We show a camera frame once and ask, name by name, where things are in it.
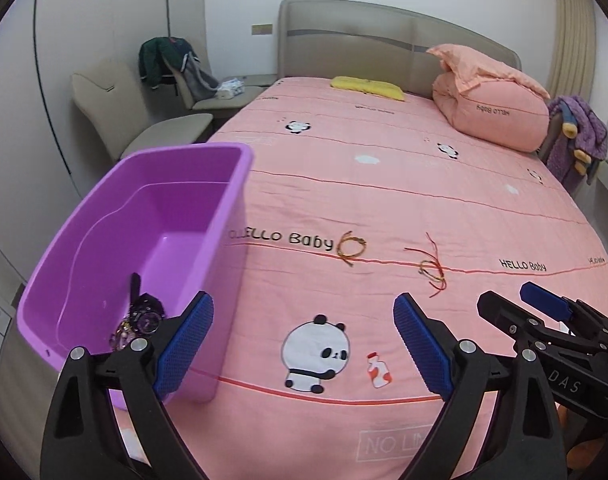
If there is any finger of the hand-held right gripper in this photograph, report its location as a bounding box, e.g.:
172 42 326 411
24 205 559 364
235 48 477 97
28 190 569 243
476 290 549 356
520 281 592 333

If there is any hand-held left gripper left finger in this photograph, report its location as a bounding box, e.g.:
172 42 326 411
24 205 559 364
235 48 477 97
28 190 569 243
40 290 215 480

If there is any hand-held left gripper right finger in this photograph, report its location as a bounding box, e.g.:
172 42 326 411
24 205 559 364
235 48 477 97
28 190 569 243
393 294 567 480

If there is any black wrist watch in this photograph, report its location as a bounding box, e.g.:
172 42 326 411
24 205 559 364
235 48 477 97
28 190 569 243
126 272 167 336

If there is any purple plastic bin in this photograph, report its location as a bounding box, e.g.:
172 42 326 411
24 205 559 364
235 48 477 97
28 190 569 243
16 142 255 408

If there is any pink printed bed sheet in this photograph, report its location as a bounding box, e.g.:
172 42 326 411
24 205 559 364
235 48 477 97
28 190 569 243
111 76 608 480

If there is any purple fleece robe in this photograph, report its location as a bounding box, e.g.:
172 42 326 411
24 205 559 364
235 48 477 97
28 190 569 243
546 94 608 188

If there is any pink rolled quilt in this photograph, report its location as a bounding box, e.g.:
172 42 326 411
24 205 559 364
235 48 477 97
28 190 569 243
426 43 552 153

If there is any beige chair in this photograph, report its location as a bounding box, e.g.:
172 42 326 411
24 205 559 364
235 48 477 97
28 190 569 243
71 57 215 161
171 52 267 121

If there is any grey hooded garment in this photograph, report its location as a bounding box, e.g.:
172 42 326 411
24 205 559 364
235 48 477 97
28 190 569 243
171 52 221 102

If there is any yellow pillow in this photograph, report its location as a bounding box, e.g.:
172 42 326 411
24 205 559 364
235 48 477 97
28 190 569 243
331 76 405 103

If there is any beige curtain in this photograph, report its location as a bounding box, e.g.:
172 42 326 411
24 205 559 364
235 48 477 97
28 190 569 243
548 0 599 106

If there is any beige nightstand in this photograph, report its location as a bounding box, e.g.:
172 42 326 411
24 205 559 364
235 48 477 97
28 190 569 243
219 74 279 88

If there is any dark green jacket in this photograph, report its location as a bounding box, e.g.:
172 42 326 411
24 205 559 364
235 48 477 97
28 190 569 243
138 36 195 90

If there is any beige bed headboard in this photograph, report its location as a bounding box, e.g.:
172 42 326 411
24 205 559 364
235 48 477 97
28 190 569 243
278 0 523 98

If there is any red string bracelet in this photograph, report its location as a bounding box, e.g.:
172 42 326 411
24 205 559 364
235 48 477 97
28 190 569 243
404 232 449 292

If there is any gold brown braided bracelet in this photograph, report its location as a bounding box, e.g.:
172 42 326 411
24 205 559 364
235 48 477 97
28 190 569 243
336 231 369 268

